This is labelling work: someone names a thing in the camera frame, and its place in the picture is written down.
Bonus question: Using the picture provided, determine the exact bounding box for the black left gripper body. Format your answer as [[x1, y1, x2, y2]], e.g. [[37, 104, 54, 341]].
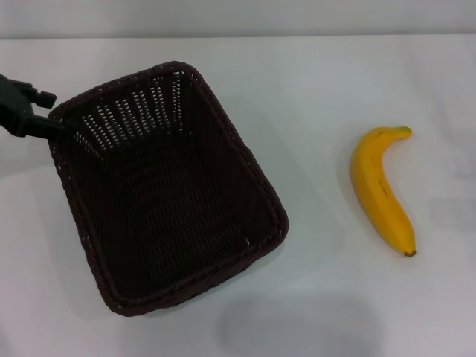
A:
[[0, 73, 35, 137]]

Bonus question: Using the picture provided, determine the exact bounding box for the dark brown woven basket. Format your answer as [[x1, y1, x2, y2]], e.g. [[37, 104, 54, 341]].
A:
[[48, 61, 289, 318]]

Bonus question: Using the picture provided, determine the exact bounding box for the yellow banana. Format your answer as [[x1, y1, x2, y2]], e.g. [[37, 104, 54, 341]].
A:
[[350, 126, 418, 258]]

